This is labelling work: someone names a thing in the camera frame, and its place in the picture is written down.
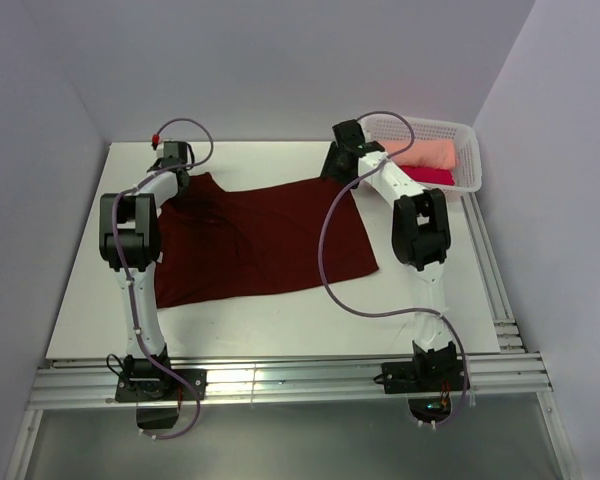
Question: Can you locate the dark red t-shirt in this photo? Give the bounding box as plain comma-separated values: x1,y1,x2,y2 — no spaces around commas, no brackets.
155,173,379,309

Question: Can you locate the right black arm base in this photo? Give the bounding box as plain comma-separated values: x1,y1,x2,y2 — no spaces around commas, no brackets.
373,354,470,430

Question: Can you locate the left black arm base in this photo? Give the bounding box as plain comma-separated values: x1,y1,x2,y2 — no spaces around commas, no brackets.
114,369,207,440

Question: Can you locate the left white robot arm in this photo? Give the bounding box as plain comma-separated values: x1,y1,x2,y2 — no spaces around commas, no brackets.
98,141,194,362

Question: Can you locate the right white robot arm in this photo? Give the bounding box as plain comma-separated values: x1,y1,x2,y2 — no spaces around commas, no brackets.
317,115,466,390

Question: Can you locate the rolled peach t-shirt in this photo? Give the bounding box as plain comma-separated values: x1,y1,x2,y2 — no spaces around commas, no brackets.
393,139,457,170

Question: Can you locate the rolled pink t-shirt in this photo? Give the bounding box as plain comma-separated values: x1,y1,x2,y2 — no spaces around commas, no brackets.
401,166,455,186

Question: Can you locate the white plastic basket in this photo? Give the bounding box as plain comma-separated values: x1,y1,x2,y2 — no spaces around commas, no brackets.
360,115,482,198

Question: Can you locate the aluminium rail frame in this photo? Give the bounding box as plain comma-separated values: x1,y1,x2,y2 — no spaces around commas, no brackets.
7,195,581,479

